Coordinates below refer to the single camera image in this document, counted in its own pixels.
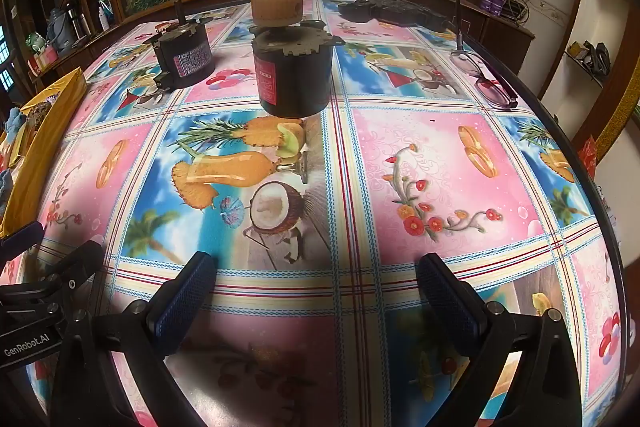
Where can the colourful printed tablecloth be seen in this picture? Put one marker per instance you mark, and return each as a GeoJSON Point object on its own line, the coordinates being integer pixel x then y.
{"type": "Point", "coordinates": [440, 157]}

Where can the steel wool scrubber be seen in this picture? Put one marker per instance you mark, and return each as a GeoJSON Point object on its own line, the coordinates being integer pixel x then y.
{"type": "Point", "coordinates": [40, 112]}

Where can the white plastic bottle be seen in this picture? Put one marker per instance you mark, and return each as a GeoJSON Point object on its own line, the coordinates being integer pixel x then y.
{"type": "Point", "coordinates": [103, 17]}

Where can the purple framed eyeglasses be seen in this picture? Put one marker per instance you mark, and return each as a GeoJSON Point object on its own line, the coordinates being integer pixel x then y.
{"type": "Point", "coordinates": [467, 63]}

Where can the pink box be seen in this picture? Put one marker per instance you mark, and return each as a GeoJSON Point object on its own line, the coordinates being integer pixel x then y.
{"type": "Point", "coordinates": [42, 59]}

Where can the dark tangled object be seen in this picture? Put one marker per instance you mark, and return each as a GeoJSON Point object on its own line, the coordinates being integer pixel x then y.
{"type": "Point", "coordinates": [595, 57]}

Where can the dark cloth object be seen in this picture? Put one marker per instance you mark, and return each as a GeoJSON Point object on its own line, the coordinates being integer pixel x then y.
{"type": "Point", "coordinates": [395, 12]}

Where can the steel thermos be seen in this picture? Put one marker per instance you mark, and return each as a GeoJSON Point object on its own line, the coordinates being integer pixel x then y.
{"type": "Point", "coordinates": [77, 19]}

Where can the small black electric motor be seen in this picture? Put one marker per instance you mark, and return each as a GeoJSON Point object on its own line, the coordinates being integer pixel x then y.
{"type": "Point", "coordinates": [185, 57]}

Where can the green packet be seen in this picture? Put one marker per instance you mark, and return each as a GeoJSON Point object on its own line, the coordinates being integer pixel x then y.
{"type": "Point", "coordinates": [35, 42]}

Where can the grey electric kettle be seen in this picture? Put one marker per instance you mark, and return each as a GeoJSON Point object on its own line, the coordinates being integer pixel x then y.
{"type": "Point", "coordinates": [60, 29]}

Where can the large black electric motor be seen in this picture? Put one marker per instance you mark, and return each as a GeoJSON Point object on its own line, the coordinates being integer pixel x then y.
{"type": "Point", "coordinates": [292, 77]}

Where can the wooden side cabinet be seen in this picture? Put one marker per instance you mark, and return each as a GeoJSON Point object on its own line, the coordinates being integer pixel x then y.
{"type": "Point", "coordinates": [505, 42]}

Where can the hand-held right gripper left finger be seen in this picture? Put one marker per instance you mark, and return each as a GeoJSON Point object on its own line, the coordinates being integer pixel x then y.
{"type": "Point", "coordinates": [186, 302]}

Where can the red packet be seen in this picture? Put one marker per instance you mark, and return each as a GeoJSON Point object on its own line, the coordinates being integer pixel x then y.
{"type": "Point", "coordinates": [587, 154]}

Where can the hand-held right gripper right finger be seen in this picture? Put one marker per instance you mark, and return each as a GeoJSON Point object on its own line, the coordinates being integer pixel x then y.
{"type": "Point", "coordinates": [447, 302]}

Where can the yellow cardboard box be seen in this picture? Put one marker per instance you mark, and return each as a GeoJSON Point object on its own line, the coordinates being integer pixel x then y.
{"type": "Point", "coordinates": [50, 147]}

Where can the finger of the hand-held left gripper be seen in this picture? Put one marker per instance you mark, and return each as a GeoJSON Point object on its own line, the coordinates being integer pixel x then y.
{"type": "Point", "coordinates": [70, 264]}
{"type": "Point", "coordinates": [20, 237]}

